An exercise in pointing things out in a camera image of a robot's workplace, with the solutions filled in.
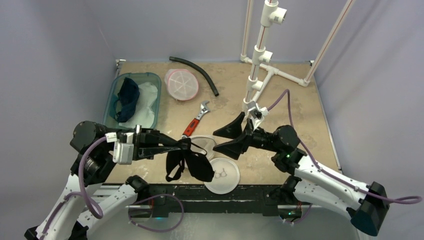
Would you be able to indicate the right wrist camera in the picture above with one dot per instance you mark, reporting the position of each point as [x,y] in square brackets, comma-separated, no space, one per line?
[256,114]

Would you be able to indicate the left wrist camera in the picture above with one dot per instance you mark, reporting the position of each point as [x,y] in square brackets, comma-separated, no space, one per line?
[123,149]

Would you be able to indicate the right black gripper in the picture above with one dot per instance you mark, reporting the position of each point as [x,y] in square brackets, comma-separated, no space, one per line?
[248,134]

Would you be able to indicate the white PVC pipe rack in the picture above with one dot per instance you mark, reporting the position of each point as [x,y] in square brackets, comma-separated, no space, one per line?
[261,72]

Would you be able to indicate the black bra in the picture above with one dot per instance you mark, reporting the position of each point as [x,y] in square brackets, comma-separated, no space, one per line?
[198,164]

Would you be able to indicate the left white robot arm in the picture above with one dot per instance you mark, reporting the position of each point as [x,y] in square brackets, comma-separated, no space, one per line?
[76,215]

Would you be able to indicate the red handled adjustable wrench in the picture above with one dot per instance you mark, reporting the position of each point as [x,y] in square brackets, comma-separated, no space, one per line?
[194,123]

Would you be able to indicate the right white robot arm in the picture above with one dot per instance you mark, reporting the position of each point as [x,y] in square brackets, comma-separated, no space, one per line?
[364,205]

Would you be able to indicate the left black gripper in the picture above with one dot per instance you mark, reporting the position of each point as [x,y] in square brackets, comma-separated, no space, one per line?
[146,141]

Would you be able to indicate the white cloth garment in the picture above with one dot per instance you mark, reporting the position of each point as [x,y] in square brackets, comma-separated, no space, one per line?
[144,114]

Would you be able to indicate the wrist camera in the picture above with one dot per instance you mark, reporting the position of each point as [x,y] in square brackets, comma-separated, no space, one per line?
[256,114]
[123,149]

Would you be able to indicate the teal plastic bin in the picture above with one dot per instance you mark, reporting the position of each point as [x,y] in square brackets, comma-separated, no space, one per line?
[114,106]

